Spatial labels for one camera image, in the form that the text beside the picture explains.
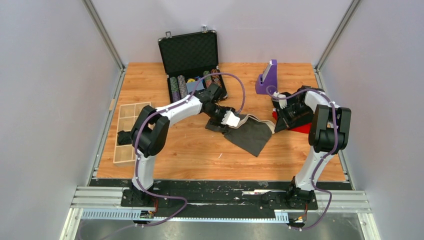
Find purple card holder stand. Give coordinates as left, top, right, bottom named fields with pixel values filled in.
left=255, top=59, right=278, bottom=95

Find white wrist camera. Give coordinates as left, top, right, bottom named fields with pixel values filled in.
left=221, top=110, right=241, bottom=128
left=271, top=92, right=288, bottom=109

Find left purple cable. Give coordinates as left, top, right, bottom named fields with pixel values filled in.
left=132, top=72, right=246, bottom=229

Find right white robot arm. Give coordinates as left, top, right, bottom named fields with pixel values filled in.
left=266, top=86, right=352, bottom=209

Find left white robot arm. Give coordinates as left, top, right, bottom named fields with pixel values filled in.
left=130, top=83, right=241, bottom=207

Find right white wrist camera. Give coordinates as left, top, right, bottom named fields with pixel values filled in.
left=271, top=92, right=288, bottom=109

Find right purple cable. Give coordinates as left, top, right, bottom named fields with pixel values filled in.
left=265, top=85, right=340, bottom=232

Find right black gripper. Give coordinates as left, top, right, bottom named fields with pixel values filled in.
left=275, top=103, right=313, bottom=133

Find purple cable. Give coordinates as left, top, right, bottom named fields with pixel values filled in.
left=132, top=72, right=246, bottom=229
left=265, top=85, right=340, bottom=232

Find black rolled cloth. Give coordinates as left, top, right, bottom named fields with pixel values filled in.
left=116, top=130, right=132, bottom=146

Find slotted cable duct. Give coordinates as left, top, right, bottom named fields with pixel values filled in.
left=81, top=208, right=290, bottom=223

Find red underwear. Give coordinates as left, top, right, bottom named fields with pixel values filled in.
left=272, top=111, right=312, bottom=134

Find grey underwear white waistband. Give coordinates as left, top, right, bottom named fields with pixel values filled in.
left=210, top=114, right=276, bottom=157

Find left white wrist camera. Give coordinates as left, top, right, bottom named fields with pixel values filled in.
left=221, top=110, right=241, bottom=128

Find black poker chip case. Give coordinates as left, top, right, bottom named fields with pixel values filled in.
left=157, top=27, right=220, bottom=103

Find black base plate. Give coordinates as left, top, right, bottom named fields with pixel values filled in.
left=120, top=180, right=318, bottom=219

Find wooden compartment tray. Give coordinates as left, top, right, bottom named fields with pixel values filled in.
left=112, top=102, right=152, bottom=167

